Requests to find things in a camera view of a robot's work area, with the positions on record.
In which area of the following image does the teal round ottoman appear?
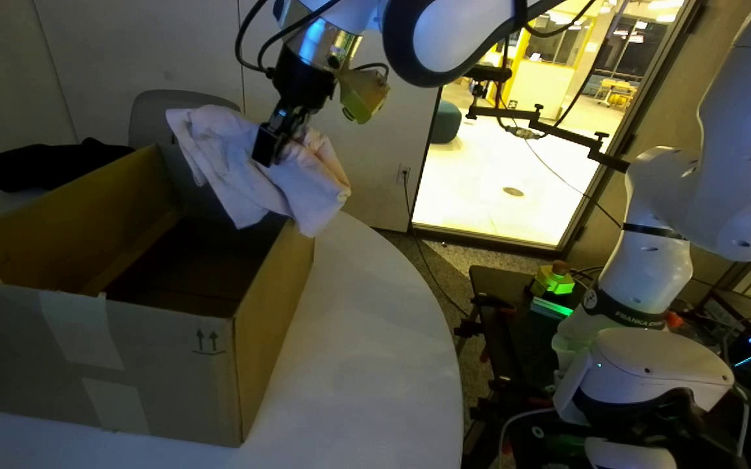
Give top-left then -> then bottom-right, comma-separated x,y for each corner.
428,98 -> 467,146

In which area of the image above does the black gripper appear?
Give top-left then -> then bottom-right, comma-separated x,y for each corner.
252,45 -> 342,170

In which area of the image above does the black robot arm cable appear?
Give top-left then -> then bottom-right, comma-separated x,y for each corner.
232,0 -> 347,76

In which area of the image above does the open cardboard box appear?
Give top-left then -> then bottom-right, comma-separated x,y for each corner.
0,141 -> 319,451

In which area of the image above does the cream cloth towel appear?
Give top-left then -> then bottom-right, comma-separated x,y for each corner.
162,101 -> 355,240

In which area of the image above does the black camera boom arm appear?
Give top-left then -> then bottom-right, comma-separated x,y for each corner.
464,63 -> 637,176

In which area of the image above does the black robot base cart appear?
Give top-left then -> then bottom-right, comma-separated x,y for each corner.
452,262 -> 751,469

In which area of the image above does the black cloth bundle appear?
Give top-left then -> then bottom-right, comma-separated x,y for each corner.
0,136 -> 136,196

